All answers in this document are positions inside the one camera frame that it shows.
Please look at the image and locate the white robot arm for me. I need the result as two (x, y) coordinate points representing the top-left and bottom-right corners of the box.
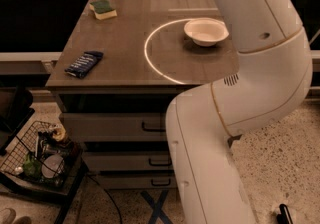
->
(166, 0), (312, 224)

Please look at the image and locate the grey drawer cabinet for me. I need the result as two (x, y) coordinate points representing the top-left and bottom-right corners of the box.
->
(47, 0), (238, 177)

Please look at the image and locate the white bowl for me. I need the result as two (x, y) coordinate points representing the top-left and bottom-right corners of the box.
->
(184, 18), (229, 47)

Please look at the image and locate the blue snack bag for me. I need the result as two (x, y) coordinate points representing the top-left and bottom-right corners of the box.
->
(65, 51), (104, 79)

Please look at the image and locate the green yellow sponge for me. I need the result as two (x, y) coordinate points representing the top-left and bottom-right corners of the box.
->
(89, 0), (117, 20)

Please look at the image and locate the blue tape cross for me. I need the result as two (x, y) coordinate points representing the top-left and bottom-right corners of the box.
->
(141, 190), (173, 224)

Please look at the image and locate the white cup in basket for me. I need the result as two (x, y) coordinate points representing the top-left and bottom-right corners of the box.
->
(41, 154), (64, 179)

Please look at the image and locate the green item in basket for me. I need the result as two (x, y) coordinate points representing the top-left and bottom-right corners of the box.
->
(22, 152), (42, 179)

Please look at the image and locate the black object on floor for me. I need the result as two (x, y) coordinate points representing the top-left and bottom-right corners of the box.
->
(276, 204), (294, 224)

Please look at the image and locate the black cable on floor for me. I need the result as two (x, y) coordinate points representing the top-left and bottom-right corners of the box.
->
(87, 173), (124, 224)

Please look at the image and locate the black wire basket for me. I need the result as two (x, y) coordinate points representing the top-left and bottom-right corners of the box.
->
(1, 121), (79, 188)

